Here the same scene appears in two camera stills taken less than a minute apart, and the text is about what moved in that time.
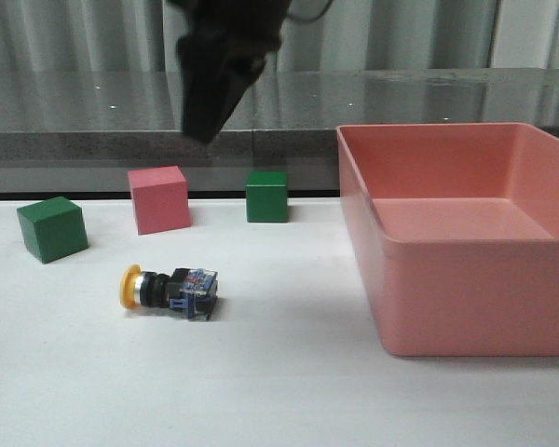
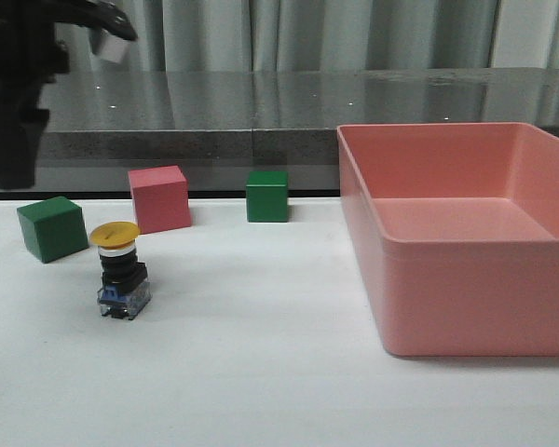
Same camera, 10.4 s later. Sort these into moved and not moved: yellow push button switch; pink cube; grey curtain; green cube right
Moved: yellow push button switch
Not moved: grey curtain; green cube right; pink cube
